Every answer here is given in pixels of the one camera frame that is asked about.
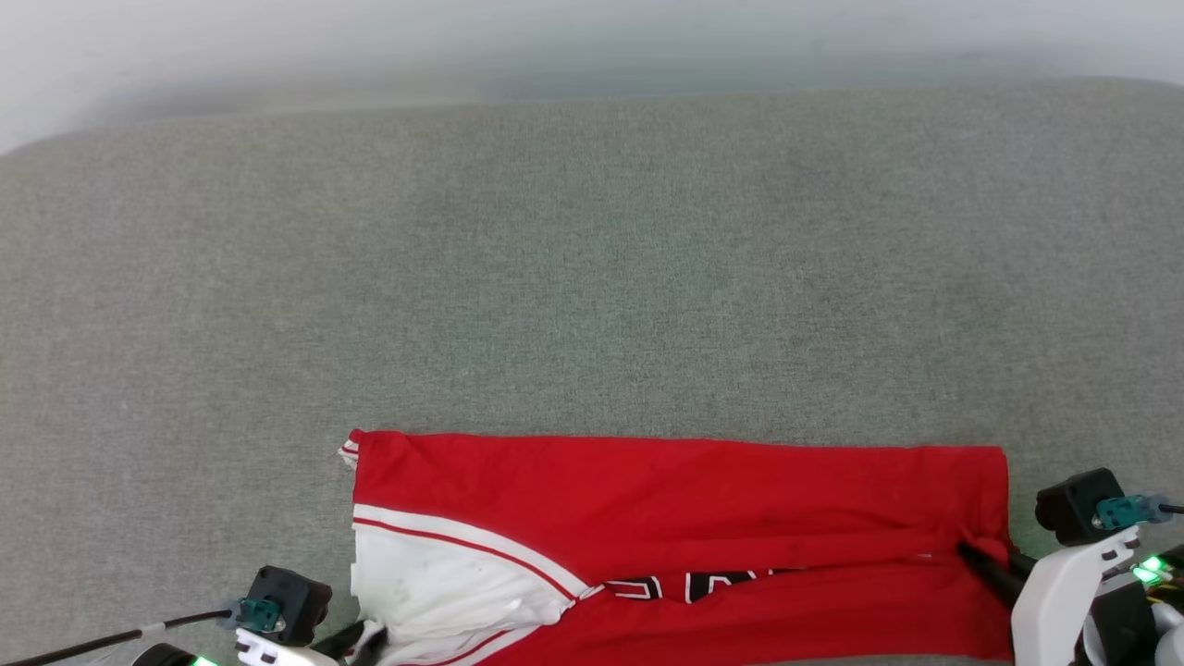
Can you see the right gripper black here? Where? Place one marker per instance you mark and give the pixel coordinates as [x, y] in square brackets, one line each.
[1124, 620]

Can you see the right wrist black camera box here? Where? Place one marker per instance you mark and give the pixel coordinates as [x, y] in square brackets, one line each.
[1073, 507]

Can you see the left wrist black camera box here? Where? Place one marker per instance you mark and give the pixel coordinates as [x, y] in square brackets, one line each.
[291, 597]

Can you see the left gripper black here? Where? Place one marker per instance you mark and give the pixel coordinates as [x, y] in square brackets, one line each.
[171, 659]

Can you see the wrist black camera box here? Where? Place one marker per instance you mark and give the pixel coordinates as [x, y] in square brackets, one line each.
[291, 597]
[1073, 507]

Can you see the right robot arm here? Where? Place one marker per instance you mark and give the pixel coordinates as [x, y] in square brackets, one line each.
[1173, 638]

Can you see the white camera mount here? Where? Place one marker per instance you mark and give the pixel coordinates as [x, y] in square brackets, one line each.
[1054, 601]
[277, 655]

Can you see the grey fabric sofa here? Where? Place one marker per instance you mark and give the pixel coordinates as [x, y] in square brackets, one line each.
[592, 277]

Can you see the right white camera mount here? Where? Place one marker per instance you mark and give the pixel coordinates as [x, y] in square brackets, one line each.
[1054, 601]

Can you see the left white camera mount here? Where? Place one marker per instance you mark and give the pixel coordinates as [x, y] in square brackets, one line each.
[277, 655]

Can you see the red and white shirt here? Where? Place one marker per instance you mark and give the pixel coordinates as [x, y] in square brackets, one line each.
[694, 509]

